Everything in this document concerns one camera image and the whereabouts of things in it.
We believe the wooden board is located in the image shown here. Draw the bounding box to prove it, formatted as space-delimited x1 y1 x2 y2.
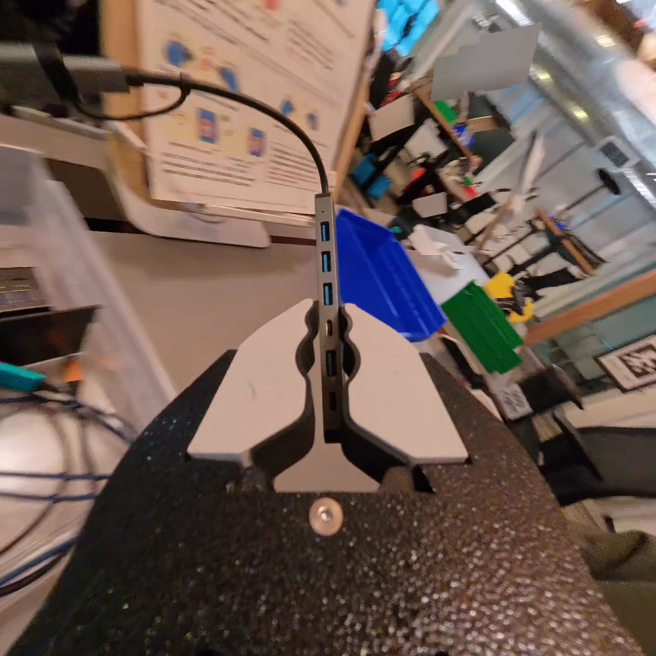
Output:
99 0 374 191

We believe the grey USB hub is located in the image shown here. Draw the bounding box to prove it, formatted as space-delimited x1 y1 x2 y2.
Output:
314 193 343 445

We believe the blue plastic bin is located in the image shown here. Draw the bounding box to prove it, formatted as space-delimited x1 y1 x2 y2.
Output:
335 207 448 343

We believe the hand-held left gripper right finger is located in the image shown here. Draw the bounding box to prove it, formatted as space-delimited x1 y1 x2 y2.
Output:
340 303 470 480

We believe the large printed marker tag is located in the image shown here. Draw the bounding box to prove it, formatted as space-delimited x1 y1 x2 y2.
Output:
596 334 656 393

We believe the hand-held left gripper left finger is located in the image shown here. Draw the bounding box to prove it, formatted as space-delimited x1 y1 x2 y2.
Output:
187 299 315 475

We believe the white stand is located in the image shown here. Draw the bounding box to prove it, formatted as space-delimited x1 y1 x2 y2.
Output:
0 109 272 250

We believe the clear plastic box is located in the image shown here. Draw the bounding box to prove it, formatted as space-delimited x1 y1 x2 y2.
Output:
0 146 177 411

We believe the grey laptop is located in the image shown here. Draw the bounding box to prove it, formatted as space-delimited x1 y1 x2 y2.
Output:
0 40 70 109

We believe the yellow tool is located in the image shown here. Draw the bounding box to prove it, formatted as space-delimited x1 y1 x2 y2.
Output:
484 272 535 324

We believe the wooden beam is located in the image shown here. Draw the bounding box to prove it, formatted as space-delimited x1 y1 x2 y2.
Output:
523 268 656 347

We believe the silver ventilation duct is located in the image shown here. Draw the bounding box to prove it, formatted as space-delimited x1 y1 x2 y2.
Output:
507 0 656 172

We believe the teal plug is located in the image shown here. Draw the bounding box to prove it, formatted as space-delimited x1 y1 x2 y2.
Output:
0 361 48 394

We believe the printed paper poster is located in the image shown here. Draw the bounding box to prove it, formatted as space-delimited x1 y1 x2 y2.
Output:
134 0 379 216

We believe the small printed marker tag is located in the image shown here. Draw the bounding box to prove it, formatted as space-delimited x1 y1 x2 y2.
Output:
493 382 535 422

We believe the olive green clothing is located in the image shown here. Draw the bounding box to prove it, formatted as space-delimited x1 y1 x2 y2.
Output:
571 529 656 656

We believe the green plastic bin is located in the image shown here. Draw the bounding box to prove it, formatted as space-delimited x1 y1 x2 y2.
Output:
441 281 524 374

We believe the white desk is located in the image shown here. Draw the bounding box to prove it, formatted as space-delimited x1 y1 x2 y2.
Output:
84 230 339 411

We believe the blue cable bundle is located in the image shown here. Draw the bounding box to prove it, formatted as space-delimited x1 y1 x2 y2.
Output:
0 392 136 598

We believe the black hub cable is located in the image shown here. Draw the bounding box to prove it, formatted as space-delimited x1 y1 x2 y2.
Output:
61 54 331 196

